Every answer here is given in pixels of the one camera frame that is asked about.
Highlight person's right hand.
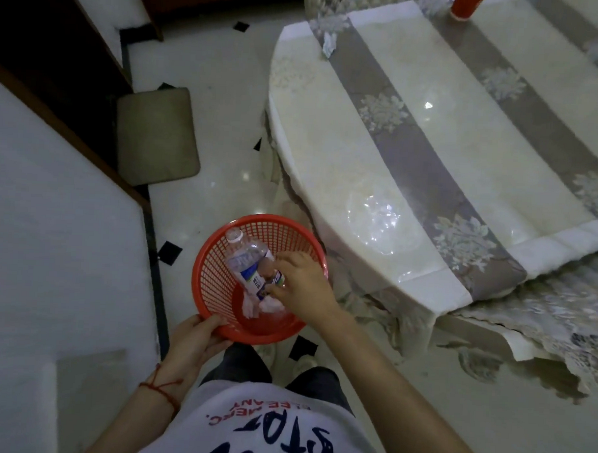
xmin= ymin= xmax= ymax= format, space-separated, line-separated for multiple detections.
xmin=263 ymin=251 xmax=346 ymax=331

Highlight clear plastic water bottle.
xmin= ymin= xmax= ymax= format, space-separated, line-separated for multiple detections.
xmin=221 ymin=226 xmax=280 ymax=301

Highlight red string bracelet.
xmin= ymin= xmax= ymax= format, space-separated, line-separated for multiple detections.
xmin=137 ymin=362 xmax=185 ymax=419

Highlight dark wooden cabinet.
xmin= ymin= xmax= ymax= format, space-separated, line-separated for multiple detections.
xmin=0 ymin=0 xmax=166 ymax=111

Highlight white printed t-shirt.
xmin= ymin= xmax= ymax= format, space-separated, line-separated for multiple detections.
xmin=130 ymin=377 xmax=392 ymax=453

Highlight white crumpled tissue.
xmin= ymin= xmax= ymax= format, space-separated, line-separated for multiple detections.
xmin=240 ymin=292 xmax=291 ymax=324

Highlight person's left hand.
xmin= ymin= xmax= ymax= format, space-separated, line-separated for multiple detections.
xmin=161 ymin=312 xmax=235 ymax=381

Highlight person's left forearm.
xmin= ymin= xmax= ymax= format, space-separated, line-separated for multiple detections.
xmin=84 ymin=367 xmax=190 ymax=453

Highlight white shoe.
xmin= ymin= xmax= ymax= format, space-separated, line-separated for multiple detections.
xmin=290 ymin=356 xmax=321 ymax=382

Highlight dark trousers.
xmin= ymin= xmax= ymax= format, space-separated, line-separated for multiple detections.
xmin=198 ymin=341 xmax=360 ymax=421

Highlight red cup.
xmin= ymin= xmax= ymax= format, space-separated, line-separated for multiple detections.
xmin=449 ymin=0 xmax=486 ymax=21

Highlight red plastic mesh basket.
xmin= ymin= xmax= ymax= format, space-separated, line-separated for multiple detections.
xmin=189 ymin=211 xmax=331 ymax=348

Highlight grey cream striped tablecloth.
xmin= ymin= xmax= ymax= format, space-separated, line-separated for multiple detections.
xmin=257 ymin=0 xmax=598 ymax=322

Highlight person's right forearm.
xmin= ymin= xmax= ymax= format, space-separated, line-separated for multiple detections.
xmin=313 ymin=304 xmax=500 ymax=453

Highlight beige cushioned stool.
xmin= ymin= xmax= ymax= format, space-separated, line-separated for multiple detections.
xmin=113 ymin=84 xmax=205 ymax=190

